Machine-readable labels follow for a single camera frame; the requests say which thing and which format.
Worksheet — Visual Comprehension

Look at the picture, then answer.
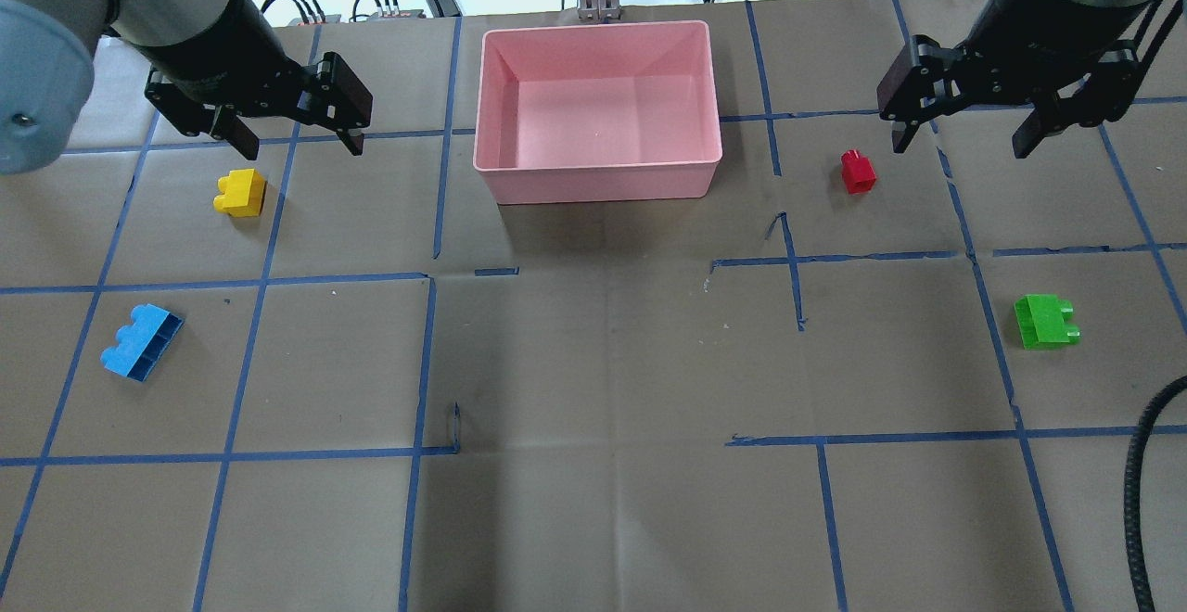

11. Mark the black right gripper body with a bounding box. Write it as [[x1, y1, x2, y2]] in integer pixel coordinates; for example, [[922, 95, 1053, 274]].
[[877, 34, 1142, 127]]

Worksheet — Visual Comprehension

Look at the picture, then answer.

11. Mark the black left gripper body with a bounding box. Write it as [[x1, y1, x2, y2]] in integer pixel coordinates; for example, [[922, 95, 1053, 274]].
[[145, 53, 374, 138]]

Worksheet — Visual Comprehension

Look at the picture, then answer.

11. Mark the red toy block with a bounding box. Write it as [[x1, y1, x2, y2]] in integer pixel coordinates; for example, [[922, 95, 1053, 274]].
[[840, 149, 878, 195]]

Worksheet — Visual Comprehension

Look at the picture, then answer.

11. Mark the yellow toy block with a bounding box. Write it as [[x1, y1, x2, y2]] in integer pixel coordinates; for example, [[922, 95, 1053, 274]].
[[212, 168, 267, 218]]

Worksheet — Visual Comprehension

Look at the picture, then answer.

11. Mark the green toy block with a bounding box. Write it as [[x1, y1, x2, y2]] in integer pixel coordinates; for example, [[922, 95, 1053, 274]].
[[1013, 294, 1081, 351]]

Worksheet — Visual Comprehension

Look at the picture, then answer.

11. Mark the blue toy block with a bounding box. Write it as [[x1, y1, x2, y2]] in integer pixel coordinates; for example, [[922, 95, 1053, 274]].
[[100, 302, 184, 383]]

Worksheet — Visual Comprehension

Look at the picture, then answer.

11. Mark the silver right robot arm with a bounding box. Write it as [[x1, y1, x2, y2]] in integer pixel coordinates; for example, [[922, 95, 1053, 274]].
[[876, 0, 1183, 159]]

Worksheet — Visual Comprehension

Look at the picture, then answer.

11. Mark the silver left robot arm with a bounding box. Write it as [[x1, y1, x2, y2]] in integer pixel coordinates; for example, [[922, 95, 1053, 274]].
[[1, 0, 373, 176]]

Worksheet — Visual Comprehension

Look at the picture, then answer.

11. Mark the pink plastic box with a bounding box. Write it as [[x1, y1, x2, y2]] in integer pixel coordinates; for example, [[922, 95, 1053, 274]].
[[472, 20, 723, 205]]

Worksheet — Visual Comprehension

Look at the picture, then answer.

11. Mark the black corrugated cable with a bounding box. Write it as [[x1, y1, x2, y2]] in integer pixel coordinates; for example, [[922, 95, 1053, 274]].
[[1123, 375, 1187, 612]]

